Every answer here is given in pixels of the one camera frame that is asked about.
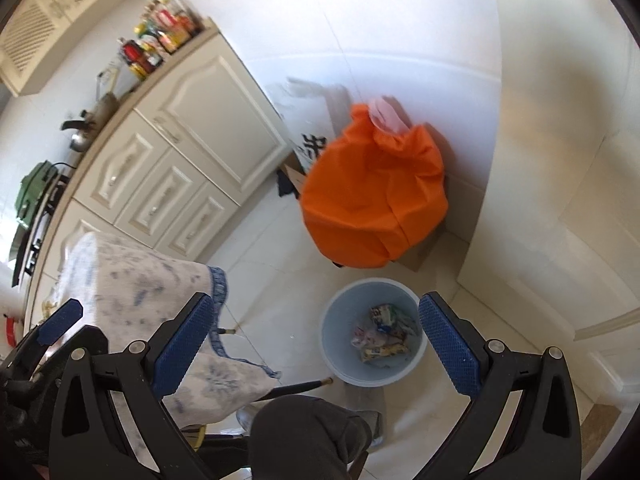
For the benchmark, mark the blue floral tablecloth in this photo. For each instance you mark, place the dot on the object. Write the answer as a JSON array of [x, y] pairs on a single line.
[[135, 290]]

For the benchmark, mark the wide lattice door cabinet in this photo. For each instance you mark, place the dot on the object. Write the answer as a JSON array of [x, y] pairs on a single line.
[[60, 20]]

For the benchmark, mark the pinkish clear plastic bag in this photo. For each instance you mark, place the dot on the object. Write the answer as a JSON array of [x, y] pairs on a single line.
[[364, 334]]

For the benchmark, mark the person's leg in dark trousers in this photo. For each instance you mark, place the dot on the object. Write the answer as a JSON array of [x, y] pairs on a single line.
[[305, 440]]

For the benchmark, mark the light blue waste bin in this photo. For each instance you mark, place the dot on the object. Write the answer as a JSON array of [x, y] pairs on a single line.
[[340, 340]]

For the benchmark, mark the dark cloth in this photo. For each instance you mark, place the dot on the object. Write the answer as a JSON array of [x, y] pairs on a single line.
[[287, 185]]

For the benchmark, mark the cream door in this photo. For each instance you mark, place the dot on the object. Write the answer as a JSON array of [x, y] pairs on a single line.
[[560, 185]]

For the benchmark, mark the cream cabinet drawer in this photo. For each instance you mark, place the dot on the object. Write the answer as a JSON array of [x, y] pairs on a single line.
[[162, 197], [200, 222]]

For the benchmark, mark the black gas hob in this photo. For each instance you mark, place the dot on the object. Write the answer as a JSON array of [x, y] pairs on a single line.
[[37, 245]]

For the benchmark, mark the row of condiment bottles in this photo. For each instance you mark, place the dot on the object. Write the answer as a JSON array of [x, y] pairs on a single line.
[[160, 35]]

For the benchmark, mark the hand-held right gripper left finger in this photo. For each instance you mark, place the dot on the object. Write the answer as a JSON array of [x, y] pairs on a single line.
[[182, 345]]

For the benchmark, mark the white printed paper bag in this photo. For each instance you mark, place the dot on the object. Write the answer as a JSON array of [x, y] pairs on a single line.
[[315, 120]]

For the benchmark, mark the grey shoe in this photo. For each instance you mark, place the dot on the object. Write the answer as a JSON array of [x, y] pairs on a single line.
[[372, 427]]

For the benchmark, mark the yellow printed wrapper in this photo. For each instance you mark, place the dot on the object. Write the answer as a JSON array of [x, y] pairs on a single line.
[[384, 316], [382, 352]]

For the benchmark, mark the green electric cooker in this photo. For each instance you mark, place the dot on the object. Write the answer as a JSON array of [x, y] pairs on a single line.
[[32, 190]]

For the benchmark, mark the pink plastic bag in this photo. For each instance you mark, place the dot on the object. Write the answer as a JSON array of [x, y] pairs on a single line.
[[390, 115]]

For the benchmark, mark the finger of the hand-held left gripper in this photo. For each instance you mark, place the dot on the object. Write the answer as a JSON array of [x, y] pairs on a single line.
[[62, 320], [92, 340]]

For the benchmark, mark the orange bag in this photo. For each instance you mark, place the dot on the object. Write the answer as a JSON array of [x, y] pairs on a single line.
[[375, 195]]

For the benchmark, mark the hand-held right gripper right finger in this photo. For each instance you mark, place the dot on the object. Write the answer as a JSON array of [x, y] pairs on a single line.
[[450, 345]]

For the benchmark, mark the tall cream drawer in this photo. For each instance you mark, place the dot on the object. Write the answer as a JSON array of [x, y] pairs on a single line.
[[122, 160]]

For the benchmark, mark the red container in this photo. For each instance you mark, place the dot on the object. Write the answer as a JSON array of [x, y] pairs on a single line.
[[10, 332]]

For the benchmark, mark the steel wok with lid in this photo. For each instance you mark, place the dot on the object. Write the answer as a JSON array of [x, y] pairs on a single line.
[[92, 120]]

